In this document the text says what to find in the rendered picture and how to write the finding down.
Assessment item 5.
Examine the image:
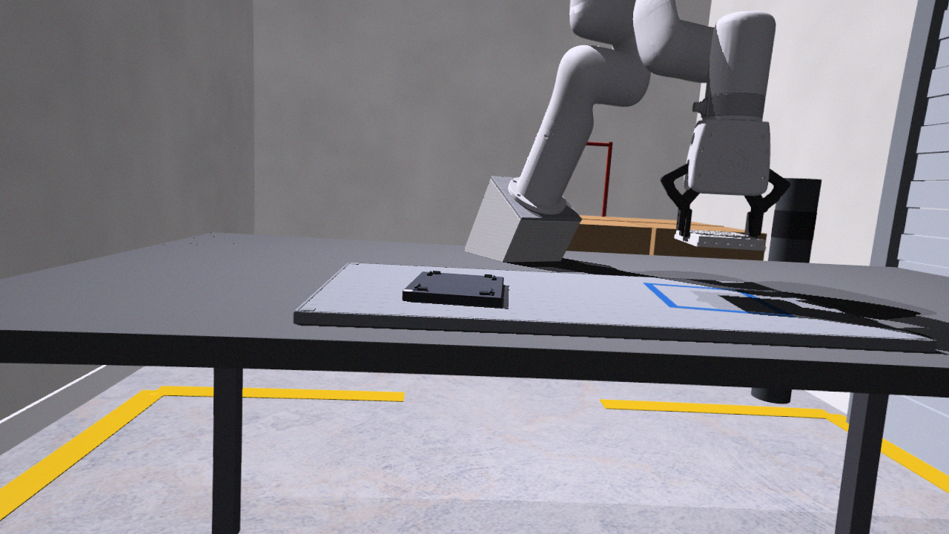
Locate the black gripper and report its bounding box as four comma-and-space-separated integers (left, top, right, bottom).
661, 116, 790, 237

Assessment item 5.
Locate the blue tape outline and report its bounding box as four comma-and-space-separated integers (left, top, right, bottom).
643, 283, 795, 317

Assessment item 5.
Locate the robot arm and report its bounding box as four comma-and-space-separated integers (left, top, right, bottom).
508, 0, 776, 214

